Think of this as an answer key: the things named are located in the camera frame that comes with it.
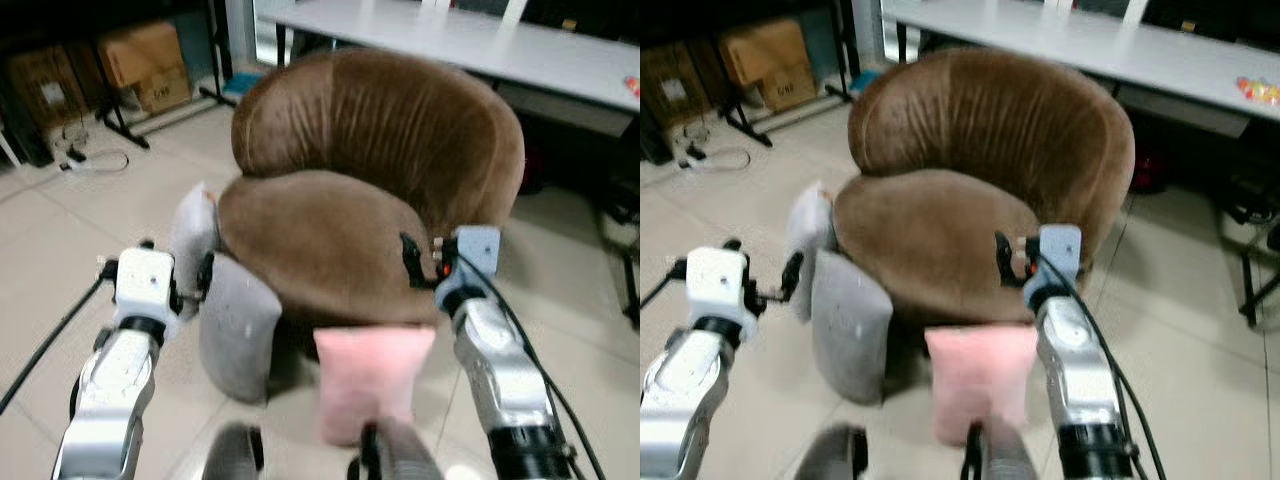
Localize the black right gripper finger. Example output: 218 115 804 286
993 229 1017 291
399 231 425 292

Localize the pale grey pillow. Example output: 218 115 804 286
785 182 837 297
168 182 221 319

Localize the grey square pillow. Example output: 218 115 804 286
810 250 895 407
198 252 284 406

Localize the brown velvet tub sofa chair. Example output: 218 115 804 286
217 47 527 330
832 47 1137 330

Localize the pink plush pillow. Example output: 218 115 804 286
923 324 1042 448
313 324 438 448

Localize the dark red object under table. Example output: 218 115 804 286
518 148 548 194
1130 148 1173 195

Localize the grey left robot leg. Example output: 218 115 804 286
794 424 870 480
200 422 267 480

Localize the grey robot leg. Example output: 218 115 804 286
348 417 443 480
960 419 1043 480
200 422 267 480
794 424 870 480

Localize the black metal rack leg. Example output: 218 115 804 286
720 92 775 149
93 92 153 151

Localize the grey right robot leg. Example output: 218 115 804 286
960 419 1043 480
348 417 443 480

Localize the long white table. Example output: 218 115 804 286
880 0 1280 129
258 0 641 113

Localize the light brown cardboard box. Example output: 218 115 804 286
717 17 817 114
97 21 194 114

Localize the dark brown cardboard box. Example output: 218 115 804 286
640 41 717 128
4 44 92 128

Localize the pale blue right wrist camera mount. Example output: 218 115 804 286
434 225 502 313
1021 224 1084 313

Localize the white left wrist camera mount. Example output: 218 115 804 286
685 246 753 328
112 247 180 328

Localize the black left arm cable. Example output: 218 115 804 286
0 272 113 417
640 262 691 311

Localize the white power strip with cable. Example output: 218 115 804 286
58 142 132 178
678 142 753 173

